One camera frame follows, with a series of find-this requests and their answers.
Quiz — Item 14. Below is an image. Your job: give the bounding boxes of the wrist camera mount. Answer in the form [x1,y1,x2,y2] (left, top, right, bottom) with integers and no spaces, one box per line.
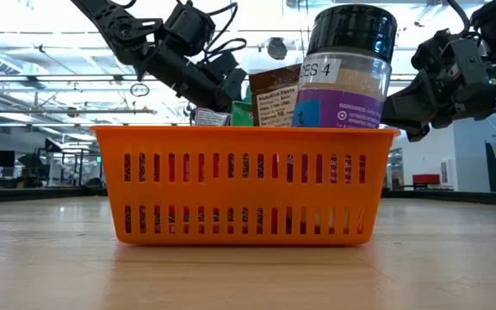
[410,28,490,104]
[161,2,217,57]

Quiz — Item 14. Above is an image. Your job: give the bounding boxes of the black ceiling camera mount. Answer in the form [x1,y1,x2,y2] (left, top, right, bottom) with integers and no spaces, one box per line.
[266,36,288,61]

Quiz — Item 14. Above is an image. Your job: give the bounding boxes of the red cabinet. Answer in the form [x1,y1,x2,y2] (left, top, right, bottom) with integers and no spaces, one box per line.
[411,173,442,190]

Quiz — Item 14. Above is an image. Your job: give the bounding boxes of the brown seasoning packet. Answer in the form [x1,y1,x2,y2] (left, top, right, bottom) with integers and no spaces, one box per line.
[247,63,303,128]

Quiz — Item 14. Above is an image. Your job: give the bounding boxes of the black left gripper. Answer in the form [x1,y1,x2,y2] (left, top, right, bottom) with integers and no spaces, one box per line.
[138,42,249,114]

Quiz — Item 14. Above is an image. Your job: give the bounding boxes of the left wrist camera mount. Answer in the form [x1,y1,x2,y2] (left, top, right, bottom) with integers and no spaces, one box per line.
[161,2,217,57]

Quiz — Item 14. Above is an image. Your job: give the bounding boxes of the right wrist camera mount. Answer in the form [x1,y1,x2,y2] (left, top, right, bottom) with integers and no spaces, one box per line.
[410,28,490,104]

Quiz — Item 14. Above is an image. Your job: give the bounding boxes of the green food box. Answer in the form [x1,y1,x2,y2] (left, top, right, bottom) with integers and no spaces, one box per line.
[230,101,256,127]

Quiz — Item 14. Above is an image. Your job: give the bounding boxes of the black-lidded purple spice jar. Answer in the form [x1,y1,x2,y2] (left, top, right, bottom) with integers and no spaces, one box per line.
[293,3,400,129]

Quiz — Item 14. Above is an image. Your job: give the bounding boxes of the orange slotted plastic basket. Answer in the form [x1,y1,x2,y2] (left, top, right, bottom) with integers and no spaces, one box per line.
[89,125,400,247]

